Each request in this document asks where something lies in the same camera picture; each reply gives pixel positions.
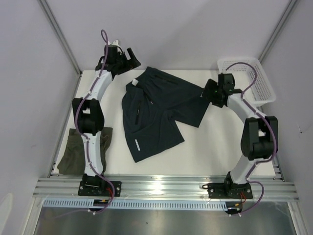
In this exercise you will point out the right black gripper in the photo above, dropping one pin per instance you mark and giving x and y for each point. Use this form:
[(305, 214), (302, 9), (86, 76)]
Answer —
[(211, 85)]

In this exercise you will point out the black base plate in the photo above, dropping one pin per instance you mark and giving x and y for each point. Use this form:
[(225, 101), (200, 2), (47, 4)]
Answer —
[(104, 189), (232, 191)]

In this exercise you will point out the white perforated plastic basket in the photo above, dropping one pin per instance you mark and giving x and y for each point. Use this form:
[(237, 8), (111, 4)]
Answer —
[(248, 72)]

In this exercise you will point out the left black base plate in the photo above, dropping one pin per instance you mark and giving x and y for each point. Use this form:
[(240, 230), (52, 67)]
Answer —
[(104, 189)]

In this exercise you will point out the aluminium mounting rail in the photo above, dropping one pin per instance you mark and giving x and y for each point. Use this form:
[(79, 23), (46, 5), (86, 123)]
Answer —
[(158, 187)]

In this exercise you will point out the right aluminium frame post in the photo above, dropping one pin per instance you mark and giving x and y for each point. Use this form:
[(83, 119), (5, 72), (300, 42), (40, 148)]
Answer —
[(283, 20)]

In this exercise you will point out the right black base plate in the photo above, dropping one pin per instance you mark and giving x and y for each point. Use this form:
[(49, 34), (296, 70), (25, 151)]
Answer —
[(232, 191)]

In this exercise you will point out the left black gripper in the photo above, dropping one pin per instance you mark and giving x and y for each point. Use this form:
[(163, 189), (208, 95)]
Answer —
[(132, 63)]

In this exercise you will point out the slotted grey cable duct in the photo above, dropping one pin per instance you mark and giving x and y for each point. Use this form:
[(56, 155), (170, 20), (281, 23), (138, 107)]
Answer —
[(136, 204)]

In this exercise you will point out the aluminium frame post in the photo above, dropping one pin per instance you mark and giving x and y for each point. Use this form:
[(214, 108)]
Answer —
[(283, 20), (59, 34)]

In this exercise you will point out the dark teal shorts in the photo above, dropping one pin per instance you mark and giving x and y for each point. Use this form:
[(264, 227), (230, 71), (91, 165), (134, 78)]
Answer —
[(153, 104)]

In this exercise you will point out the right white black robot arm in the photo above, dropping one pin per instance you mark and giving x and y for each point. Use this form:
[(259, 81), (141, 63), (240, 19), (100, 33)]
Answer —
[(259, 141)]

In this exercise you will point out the left aluminium frame post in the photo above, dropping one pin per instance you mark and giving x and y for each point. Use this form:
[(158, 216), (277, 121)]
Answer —
[(59, 34)]

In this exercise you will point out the olive green shorts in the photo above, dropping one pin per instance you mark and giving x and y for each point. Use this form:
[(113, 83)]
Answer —
[(73, 160)]

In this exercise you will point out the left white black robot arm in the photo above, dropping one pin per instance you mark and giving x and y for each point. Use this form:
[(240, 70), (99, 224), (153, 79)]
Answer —
[(88, 116)]

